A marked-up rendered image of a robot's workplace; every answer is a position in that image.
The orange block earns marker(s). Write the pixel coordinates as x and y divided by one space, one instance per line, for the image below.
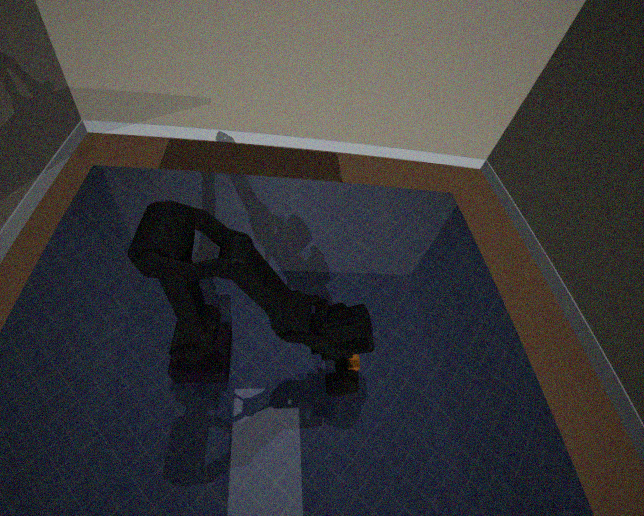
354 363

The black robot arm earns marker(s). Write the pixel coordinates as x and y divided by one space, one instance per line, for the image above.
162 247

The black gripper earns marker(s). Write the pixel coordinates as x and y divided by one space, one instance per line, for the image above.
344 381

